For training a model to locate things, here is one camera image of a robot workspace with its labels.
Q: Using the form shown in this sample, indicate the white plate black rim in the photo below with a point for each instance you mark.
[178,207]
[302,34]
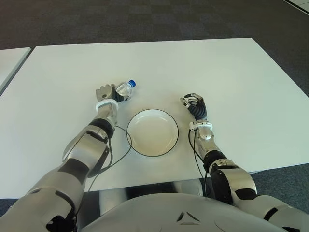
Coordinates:
[152,131]

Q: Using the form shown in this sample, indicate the right robot hand black silver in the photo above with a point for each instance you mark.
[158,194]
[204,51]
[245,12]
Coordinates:
[199,108]

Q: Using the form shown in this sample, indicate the clear water bottle blue cap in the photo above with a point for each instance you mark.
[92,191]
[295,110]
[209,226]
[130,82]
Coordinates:
[124,89]

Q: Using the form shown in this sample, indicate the left robot arm silver black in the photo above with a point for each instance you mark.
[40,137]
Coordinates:
[79,149]

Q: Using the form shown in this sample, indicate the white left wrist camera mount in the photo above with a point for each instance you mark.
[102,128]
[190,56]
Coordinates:
[106,103]

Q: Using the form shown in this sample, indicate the right robot arm silver black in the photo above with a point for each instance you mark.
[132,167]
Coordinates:
[231,178]

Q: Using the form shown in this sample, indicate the silver robot torso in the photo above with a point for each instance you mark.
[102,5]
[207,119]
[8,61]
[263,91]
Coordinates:
[169,212]

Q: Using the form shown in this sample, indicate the left robot hand black silver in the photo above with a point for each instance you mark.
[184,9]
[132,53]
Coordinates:
[103,93]

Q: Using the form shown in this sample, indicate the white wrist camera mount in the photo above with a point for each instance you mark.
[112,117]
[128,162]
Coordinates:
[202,125]
[106,103]

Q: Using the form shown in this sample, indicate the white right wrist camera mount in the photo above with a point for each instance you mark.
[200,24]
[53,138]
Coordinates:
[202,125]

